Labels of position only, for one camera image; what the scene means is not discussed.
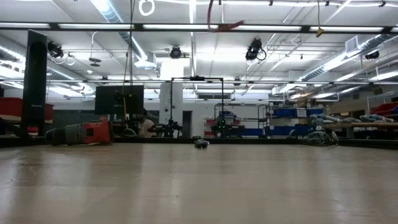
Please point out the grey blue bundle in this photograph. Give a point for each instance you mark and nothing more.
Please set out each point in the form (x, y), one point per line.
(326, 118)
(374, 118)

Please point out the red black power drill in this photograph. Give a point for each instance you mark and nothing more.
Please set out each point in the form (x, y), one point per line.
(96, 132)

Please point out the person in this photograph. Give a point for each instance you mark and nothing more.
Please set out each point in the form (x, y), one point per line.
(146, 127)

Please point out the metal shelving cart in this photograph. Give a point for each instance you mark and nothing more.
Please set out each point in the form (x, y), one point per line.
(230, 119)

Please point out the black background rig frame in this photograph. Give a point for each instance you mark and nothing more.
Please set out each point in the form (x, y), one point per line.
(197, 78)

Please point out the wooden top workbench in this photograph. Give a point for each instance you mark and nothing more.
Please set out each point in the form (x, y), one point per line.
(373, 125)

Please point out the LED light bar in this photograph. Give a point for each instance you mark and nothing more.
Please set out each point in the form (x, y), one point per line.
(280, 82)

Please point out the rack with red blue bins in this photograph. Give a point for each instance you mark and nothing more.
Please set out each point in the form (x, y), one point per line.
(385, 109)

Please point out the clear safety glasses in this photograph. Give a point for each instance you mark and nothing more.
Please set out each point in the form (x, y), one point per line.
(317, 138)

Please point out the silver air duct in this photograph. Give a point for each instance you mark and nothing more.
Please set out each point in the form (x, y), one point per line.
(329, 67)

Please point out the grey black pliers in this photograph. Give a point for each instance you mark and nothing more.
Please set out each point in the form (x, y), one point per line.
(201, 143)

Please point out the red storage bins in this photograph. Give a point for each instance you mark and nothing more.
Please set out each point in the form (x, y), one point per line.
(9, 109)

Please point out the black monitor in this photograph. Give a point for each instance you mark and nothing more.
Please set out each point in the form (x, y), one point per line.
(109, 99)

